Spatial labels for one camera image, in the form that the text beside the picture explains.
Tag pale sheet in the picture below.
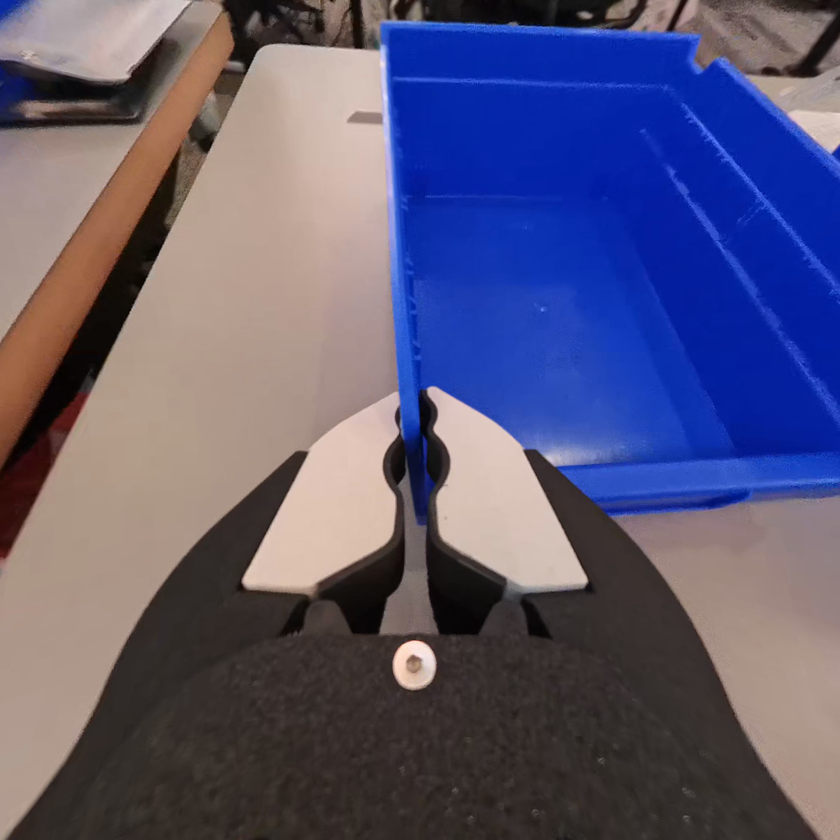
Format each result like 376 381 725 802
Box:
0 0 193 86

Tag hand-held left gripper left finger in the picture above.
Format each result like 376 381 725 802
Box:
241 392 404 597

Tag blue plastic bin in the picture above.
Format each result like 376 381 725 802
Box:
379 21 840 526

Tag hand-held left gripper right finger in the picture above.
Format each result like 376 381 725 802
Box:
420 387 590 597

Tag grey desk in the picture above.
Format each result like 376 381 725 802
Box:
0 42 840 840

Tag neighbouring desk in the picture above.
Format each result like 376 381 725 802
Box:
0 0 235 468

